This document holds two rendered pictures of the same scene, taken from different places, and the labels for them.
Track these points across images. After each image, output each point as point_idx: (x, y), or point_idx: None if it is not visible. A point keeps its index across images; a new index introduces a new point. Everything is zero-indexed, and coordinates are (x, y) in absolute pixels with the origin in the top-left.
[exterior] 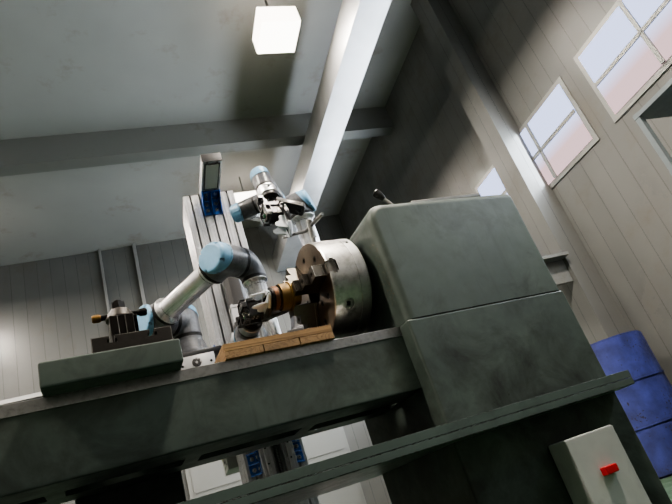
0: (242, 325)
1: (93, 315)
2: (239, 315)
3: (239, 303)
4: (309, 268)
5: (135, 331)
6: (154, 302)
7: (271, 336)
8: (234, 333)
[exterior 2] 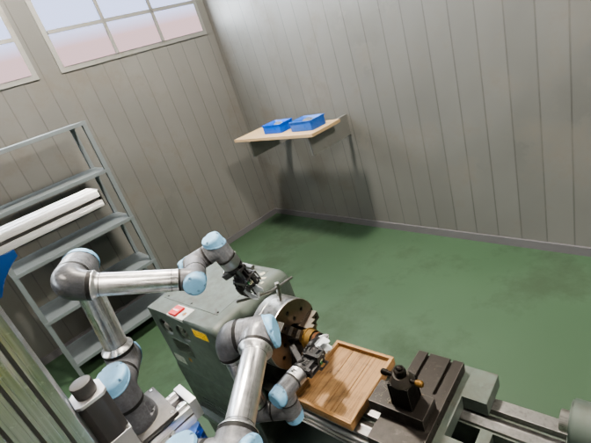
0: (322, 369)
1: (421, 381)
2: (318, 363)
3: (320, 353)
4: (293, 316)
5: (438, 355)
6: (247, 425)
7: (368, 349)
8: (287, 395)
